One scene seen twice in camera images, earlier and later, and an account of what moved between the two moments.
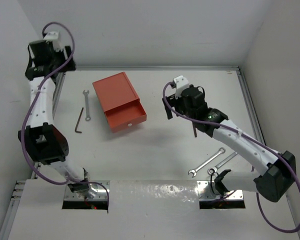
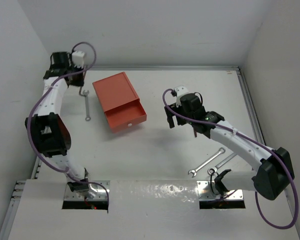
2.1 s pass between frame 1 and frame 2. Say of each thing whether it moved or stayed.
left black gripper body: moved
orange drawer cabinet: stayed
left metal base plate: stayed
